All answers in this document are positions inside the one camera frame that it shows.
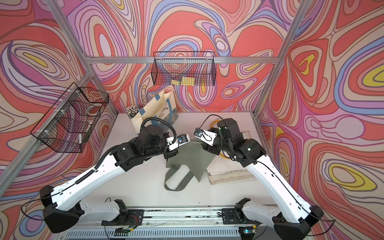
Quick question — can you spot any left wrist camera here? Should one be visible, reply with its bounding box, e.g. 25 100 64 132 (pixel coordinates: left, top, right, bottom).
166 134 191 152

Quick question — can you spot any black wire basket, wall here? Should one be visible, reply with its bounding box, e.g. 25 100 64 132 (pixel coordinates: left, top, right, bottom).
30 83 109 153
151 51 217 87

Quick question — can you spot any black wire basket, left wall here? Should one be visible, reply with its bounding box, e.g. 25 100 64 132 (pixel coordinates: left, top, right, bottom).
30 83 109 153

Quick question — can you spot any yellow sticky note pad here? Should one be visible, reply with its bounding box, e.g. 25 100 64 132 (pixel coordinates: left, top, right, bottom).
180 77 195 86

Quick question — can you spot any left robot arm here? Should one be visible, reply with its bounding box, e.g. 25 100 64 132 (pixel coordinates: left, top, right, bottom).
40 125 190 233

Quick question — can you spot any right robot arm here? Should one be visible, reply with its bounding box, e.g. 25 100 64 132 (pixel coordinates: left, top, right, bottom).
194 118 324 240

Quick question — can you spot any clear cup of pencils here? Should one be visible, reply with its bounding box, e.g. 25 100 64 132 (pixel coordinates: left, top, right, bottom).
126 105 140 119

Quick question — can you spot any cream bag with yellow handles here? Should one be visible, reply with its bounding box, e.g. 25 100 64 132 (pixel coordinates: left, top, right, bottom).
207 151 251 178

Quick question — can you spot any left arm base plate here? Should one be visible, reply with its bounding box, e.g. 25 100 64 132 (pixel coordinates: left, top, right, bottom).
101 209 144 227

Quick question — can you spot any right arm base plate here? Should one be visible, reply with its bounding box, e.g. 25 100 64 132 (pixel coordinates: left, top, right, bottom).
217 208 261 226

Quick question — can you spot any cream bag with blue handles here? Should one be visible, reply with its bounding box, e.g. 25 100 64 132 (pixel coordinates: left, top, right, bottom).
131 90 179 134

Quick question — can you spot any cream canvas bag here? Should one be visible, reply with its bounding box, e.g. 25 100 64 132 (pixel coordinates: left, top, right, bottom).
208 130 257 185

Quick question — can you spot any green canvas bag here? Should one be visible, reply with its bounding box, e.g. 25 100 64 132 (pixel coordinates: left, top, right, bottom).
164 141 216 192

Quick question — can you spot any black wire basket, back wall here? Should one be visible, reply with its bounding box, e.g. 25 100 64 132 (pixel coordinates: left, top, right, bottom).
151 51 217 87

